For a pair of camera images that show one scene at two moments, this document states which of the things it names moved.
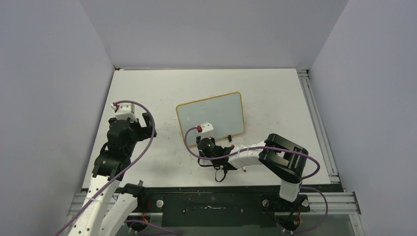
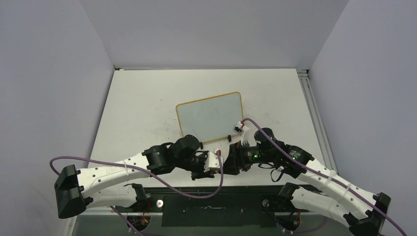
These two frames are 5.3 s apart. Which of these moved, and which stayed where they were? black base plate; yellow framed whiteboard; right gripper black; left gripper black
Moved: left gripper black; right gripper black
Stayed: yellow framed whiteboard; black base plate
